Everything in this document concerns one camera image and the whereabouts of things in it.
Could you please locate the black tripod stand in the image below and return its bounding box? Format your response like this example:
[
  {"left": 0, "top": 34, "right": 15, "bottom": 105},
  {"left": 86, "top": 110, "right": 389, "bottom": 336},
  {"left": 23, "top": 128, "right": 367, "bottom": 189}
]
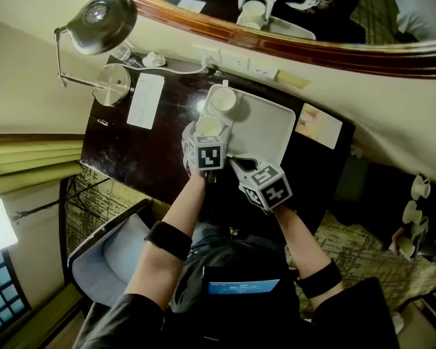
[{"left": 11, "top": 178, "right": 112, "bottom": 225}]

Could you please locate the dark wooden desk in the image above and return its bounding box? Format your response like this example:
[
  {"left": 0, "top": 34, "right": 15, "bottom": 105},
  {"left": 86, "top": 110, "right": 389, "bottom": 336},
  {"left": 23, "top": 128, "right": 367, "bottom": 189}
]
[{"left": 79, "top": 55, "right": 356, "bottom": 232}]

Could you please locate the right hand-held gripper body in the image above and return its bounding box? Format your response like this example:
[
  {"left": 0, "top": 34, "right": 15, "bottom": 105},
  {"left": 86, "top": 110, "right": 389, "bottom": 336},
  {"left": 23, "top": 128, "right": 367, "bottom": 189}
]
[{"left": 238, "top": 164, "right": 294, "bottom": 212}]

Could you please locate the green curtain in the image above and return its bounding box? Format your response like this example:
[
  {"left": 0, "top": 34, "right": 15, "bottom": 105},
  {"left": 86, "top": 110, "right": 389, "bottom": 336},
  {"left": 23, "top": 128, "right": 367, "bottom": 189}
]
[{"left": 0, "top": 138, "right": 84, "bottom": 198}]

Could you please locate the white cup with saucer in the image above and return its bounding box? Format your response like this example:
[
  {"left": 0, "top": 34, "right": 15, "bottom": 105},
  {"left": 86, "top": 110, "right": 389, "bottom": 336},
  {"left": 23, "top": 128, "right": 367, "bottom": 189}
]
[
  {"left": 402, "top": 200, "right": 424, "bottom": 225},
  {"left": 410, "top": 174, "right": 432, "bottom": 201}
]

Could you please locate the white printed card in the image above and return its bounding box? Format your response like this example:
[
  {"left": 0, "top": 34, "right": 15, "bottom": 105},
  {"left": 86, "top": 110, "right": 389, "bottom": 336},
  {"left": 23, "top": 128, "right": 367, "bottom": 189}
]
[{"left": 294, "top": 103, "right": 344, "bottom": 151}]

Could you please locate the white rectangular tray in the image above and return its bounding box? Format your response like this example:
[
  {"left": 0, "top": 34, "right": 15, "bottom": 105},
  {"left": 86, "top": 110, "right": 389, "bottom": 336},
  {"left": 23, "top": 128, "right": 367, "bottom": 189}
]
[{"left": 195, "top": 84, "right": 297, "bottom": 181}]

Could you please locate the lattice window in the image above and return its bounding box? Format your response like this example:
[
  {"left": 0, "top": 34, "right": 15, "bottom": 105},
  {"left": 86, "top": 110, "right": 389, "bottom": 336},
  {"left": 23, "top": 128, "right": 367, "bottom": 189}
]
[{"left": 0, "top": 249, "right": 32, "bottom": 337}]

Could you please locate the person's right forearm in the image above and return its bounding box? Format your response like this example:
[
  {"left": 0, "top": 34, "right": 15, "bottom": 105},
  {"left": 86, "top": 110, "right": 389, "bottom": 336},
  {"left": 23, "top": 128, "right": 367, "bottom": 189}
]
[{"left": 274, "top": 205, "right": 334, "bottom": 310}]

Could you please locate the white wall socket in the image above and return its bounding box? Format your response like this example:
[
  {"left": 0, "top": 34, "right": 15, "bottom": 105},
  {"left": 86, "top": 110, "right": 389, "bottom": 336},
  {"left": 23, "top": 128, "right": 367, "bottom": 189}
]
[
  {"left": 221, "top": 51, "right": 250, "bottom": 73},
  {"left": 249, "top": 59, "right": 280, "bottom": 81},
  {"left": 194, "top": 45, "right": 222, "bottom": 67}
]

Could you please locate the clear water bottle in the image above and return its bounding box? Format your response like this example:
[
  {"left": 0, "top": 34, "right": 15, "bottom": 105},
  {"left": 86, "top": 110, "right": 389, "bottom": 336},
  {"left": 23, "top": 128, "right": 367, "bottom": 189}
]
[{"left": 112, "top": 44, "right": 142, "bottom": 68}]

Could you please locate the small wooden tray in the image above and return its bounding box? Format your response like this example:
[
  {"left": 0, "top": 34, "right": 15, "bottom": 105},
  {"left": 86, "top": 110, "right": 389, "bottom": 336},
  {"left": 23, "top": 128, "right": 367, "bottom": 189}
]
[{"left": 390, "top": 227, "right": 404, "bottom": 256}]

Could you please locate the grey armchair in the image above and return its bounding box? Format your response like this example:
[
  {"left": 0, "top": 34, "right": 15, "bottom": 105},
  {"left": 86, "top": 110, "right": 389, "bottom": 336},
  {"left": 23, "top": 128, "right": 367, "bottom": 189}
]
[{"left": 67, "top": 198, "right": 153, "bottom": 307}]

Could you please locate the person's black clothing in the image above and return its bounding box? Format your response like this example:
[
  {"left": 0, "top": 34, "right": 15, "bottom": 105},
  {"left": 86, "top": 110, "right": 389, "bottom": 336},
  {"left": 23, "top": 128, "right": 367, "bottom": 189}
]
[{"left": 72, "top": 223, "right": 400, "bottom": 349}]

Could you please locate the white charger cable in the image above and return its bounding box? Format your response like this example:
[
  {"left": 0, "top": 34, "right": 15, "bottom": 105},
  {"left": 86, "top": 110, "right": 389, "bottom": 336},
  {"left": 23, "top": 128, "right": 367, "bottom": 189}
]
[{"left": 130, "top": 58, "right": 219, "bottom": 76}]

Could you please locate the chest device with blue screen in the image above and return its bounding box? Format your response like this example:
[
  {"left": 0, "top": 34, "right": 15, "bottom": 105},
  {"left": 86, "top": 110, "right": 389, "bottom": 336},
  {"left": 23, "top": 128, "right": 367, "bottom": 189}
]
[{"left": 207, "top": 278, "right": 281, "bottom": 296}]

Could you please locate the oval wooden framed mirror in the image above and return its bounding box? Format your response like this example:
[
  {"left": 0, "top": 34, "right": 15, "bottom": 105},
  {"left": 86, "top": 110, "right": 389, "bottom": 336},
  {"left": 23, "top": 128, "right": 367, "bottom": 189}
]
[{"left": 54, "top": 0, "right": 436, "bottom": 79}]

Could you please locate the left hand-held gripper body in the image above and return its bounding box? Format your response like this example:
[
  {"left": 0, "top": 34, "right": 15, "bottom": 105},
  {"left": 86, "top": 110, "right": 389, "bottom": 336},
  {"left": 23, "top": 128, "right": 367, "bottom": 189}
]
[{"left": 182, "top": 134, "right": 230, "bottom": 177}]

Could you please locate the white notepad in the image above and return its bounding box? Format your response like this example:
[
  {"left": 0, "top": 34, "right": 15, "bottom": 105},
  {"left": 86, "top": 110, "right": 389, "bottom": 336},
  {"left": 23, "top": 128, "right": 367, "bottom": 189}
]
[{"left": 126, "top": 72, "right": 166, "bottom": 130}]

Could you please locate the group of white cups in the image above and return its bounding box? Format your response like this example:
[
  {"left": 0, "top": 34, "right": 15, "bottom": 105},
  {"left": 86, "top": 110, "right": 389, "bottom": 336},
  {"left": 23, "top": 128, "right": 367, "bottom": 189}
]
[{"left": 366, "top": 180, "right": 436, "bottom": 265}]

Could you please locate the silver desk lamp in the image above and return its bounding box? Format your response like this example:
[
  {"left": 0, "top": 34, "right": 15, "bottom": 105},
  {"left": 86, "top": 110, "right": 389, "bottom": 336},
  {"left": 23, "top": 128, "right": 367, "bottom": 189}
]
[{"left": 53, "top": 0, "right": 138, "bottom": 108}]

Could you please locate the person's left forearm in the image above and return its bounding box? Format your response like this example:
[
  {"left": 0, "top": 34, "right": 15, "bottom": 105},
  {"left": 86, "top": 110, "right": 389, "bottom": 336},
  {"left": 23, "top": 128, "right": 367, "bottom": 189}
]
[{"left": 125, "top": 169, "right": 208, "bottom": 310}]

